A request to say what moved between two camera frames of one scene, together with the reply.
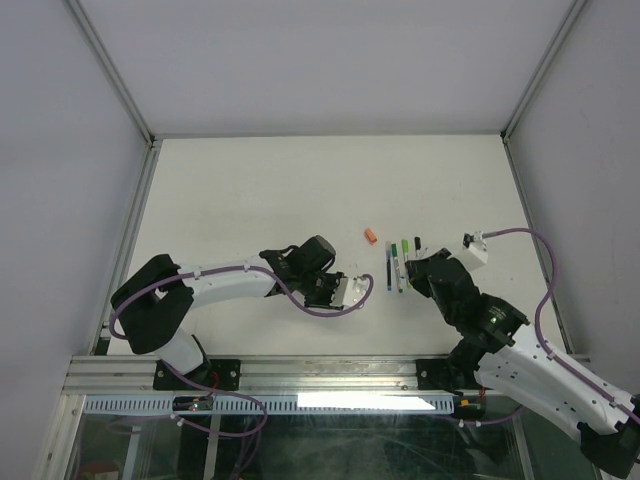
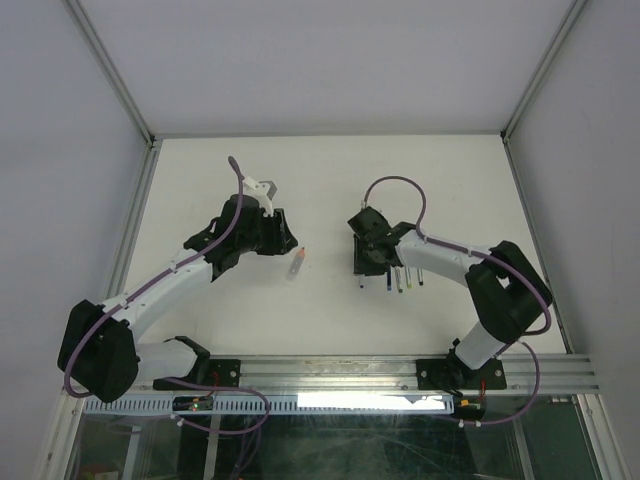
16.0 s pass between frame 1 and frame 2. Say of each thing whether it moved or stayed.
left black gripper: moved
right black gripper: moved
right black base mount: stayed
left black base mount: stayed
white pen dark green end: stayed
